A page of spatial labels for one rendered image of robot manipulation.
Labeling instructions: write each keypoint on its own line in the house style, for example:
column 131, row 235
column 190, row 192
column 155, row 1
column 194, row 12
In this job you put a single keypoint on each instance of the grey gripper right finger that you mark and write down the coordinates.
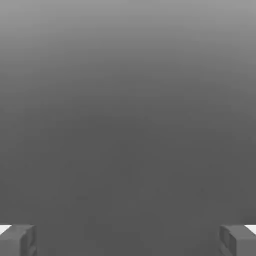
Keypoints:
column 240, row 241

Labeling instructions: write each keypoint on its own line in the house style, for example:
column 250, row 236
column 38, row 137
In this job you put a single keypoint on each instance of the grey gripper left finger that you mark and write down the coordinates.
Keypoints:
column 16, row 241

